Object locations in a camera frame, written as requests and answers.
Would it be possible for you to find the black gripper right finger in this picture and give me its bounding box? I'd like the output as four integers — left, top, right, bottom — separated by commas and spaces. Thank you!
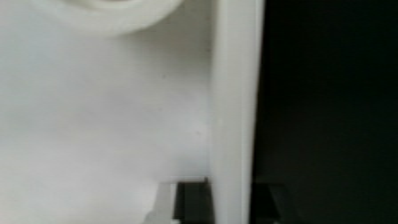
252, 183, 292, 224

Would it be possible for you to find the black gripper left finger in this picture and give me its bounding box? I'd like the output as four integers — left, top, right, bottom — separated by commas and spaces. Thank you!
143, 181, 212, 224

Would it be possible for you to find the white square tabletop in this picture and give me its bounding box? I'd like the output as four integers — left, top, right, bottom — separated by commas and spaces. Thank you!
0, 0, 266, 224

